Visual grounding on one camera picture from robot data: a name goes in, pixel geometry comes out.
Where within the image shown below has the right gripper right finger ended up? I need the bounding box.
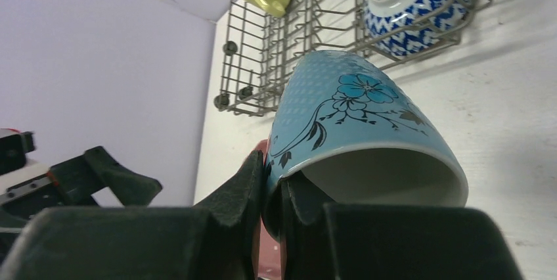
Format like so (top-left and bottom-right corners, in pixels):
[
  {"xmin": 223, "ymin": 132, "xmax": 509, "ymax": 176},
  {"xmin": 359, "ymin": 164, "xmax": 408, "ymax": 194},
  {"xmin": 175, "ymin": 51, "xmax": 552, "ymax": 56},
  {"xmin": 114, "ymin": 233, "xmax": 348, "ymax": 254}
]
[{"xmin": 280, "ymin": 172, "xmax": 338, "ymax": 279}]

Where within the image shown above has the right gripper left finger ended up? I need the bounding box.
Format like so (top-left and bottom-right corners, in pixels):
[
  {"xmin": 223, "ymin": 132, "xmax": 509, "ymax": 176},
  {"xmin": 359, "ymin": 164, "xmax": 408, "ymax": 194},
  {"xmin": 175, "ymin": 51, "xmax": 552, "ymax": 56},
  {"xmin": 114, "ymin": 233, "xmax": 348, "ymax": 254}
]
[{"xmin": 192, "ymin": 150, "xmax": 265, "ymax": 279}]

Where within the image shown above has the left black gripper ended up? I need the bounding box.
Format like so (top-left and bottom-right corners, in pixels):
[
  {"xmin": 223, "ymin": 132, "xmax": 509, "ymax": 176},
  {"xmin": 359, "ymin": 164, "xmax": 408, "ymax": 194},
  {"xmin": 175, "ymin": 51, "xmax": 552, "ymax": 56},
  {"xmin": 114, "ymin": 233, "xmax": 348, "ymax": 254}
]
[{"xmin": 1, "ymin": 129, "xmax": 163, "ymax": 262}]

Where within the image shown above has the blue handled white mug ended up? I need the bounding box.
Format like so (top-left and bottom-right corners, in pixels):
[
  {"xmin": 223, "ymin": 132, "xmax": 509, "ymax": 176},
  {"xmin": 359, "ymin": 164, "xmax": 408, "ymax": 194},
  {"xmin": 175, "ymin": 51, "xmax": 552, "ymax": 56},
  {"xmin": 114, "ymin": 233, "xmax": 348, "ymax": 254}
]
[{"xmin": 262, "ymin": 50, "xmax": 469, "ymax": 239}]

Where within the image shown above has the grey wire dish rack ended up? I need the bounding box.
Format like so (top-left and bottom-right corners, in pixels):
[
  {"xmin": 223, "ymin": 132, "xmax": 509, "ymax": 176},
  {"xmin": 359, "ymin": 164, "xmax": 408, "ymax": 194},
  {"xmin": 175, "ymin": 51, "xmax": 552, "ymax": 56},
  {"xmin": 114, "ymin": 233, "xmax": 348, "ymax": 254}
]
[{"xmin": 213, "ymin": 0, "xmax": 492, "ymax": 116}]

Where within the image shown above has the orange patterned small bowl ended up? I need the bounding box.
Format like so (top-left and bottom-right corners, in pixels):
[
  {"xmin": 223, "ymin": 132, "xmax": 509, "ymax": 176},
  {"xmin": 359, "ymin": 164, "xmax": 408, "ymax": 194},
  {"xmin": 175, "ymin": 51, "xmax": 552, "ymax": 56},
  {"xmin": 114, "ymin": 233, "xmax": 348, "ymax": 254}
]
[{"xmin": 364, "ymin": 0, "xmax": 448, "ymax": 57}]

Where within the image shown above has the pink polka dot plate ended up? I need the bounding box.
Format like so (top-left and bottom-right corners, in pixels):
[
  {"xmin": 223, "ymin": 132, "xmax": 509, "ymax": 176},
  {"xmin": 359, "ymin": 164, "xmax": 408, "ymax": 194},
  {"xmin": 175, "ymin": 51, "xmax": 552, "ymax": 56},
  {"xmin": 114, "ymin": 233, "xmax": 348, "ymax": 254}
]
[{"xmin": 257, "ymin": 222, "xmax": 282, "ymax": 280}]

